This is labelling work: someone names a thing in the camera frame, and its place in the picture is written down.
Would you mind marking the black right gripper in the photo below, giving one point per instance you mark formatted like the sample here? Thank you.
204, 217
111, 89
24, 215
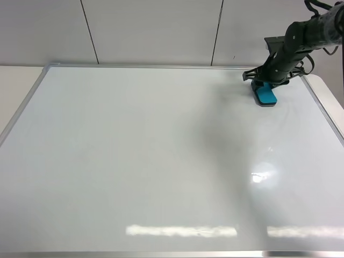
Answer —
278, 69

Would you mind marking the blue whiteboard eraser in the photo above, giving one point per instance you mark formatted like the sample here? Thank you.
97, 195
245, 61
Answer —
263, 94

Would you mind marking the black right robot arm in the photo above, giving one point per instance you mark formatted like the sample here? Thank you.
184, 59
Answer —
324, 29

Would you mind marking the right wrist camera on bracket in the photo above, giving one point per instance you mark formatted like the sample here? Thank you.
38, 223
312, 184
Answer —
274, 43

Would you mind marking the white whiteboard with aluminium frame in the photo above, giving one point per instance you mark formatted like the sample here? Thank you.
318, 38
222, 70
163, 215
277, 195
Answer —
169, 162

